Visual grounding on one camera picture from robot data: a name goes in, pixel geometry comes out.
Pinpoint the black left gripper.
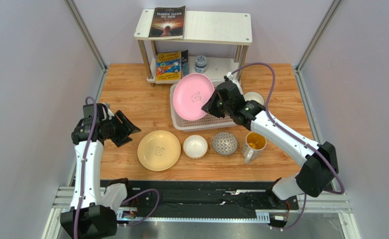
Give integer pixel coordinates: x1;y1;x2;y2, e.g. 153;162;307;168
101;111;141;148

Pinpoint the white plastic basket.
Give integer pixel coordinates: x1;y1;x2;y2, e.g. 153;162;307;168
170;84;237;132

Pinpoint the pink plate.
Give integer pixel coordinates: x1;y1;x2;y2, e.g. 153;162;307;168
172;73;214;121

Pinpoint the yellow plate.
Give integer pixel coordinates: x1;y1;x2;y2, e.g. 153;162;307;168
137;130;181;171

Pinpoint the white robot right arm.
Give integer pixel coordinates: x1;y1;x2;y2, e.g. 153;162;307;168
202;81;338;200

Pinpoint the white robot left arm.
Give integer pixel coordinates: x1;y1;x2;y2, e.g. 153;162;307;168
60;103;141;239

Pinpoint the white bowl dark outside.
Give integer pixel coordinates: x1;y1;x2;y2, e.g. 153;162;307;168
244;92;265;106

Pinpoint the grey patterned bowl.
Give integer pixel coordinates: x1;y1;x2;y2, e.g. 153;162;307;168
211;131;239;156

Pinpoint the white striped bowl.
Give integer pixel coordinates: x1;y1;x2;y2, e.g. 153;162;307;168
183;135;208;159

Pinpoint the blue white ceramic jar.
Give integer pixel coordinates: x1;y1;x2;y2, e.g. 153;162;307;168
194;55;207;74

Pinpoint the patterned mug yellow inside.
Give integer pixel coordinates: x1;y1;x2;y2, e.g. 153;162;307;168
241;132;267;164

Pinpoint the dark blue book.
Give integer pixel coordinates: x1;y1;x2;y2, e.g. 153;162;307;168
181;50;190;78

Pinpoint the white two-tier shelf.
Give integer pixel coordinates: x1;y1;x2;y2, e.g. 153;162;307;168
134;9;253;87

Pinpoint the yellow treehouse book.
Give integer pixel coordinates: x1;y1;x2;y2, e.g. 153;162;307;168
156;51;182;82

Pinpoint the dark Three Days book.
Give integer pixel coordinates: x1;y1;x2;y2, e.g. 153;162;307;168
148;6;186;39

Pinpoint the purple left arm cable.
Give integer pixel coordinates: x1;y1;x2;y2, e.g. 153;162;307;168
72;96;160;239

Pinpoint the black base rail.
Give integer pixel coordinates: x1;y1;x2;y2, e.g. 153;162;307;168
70;179;299;230

